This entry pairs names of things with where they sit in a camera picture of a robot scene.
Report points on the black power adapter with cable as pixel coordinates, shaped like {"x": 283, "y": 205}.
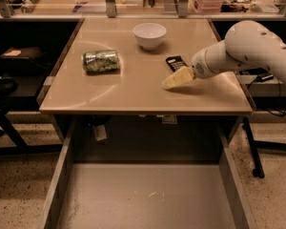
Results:
{"x": 268, "y": 94}

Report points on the white ceramic bowl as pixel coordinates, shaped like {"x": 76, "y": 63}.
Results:
{"x": 149, "y": 36}

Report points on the black table leg right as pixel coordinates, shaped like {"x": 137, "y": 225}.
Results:
{"x": 258, "y": 170}

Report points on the open grey top drawer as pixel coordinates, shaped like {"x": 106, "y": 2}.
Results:
{"x": 147, "y": 175}

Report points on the white tag under table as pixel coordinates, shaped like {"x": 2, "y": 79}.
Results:
{"x": 99, "y": 132}

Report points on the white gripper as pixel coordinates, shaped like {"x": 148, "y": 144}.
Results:
{"x": 198, "y": 66}

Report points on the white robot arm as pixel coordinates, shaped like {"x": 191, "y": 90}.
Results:
{"x": 247, "y": 44}

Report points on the black rxbar chocolate wrapper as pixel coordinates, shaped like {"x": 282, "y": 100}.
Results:
{"x": 175, "y": 62}

